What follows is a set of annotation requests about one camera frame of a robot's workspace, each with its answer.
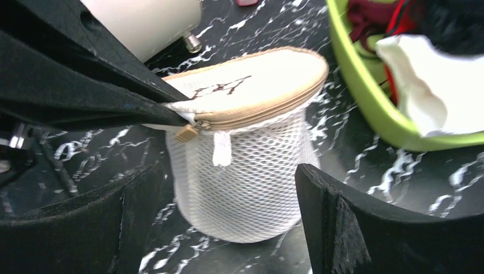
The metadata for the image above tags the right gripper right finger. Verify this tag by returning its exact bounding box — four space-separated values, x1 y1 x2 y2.
295 164 483 273

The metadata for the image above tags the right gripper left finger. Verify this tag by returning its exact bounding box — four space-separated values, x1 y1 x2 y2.
1 162 166 273

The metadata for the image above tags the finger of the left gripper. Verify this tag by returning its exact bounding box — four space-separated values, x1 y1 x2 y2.
1 1 187 131

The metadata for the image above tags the beige mesh cylindrical laundry bag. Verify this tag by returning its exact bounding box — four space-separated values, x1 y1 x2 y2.
155 46 329 243

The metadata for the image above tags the black lace bra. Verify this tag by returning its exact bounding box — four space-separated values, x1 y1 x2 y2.
410 0 483 56

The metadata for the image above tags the green plastic basket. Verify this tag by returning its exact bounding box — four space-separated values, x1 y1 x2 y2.
326 1 483 151

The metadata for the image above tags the white folded garment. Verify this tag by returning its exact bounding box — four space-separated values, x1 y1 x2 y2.
376 35 483 138

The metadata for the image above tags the pink small case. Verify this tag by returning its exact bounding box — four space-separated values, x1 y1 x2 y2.
235 0 259 7

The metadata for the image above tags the dark red garment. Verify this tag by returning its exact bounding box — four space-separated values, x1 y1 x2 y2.
346 0 398 54

